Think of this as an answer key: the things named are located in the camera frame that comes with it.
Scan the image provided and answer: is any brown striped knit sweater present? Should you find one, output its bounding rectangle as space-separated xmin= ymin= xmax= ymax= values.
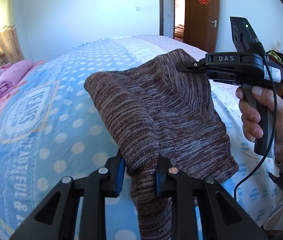
xmin=84 ymin=49 xmax=238 ymax=239

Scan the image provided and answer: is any person's right hand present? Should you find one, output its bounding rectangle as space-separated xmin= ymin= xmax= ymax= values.
xmin=236 ymin=86 xmax=283 ymax=163

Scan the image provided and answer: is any brown wooden door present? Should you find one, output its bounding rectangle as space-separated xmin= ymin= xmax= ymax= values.
xmin=159 ymin=0 xmax=221 ymax=53

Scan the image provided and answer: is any blue polka dot bed blanket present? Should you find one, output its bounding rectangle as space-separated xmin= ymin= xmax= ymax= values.
xmin=0 ymin=35 xmax=173 ymax=239

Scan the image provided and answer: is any folded pink quilt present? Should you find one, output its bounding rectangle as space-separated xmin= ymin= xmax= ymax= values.
xmin=0 ymin=60 xmax=33 ymax=98

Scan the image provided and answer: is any beige patterned curtain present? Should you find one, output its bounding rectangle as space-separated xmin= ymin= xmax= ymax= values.
xmin=0 ymin=0 xmax=24 ymax=64

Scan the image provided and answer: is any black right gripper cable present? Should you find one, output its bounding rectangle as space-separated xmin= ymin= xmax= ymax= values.
xmin=233 ymin=37 xmax=278 ymax=203

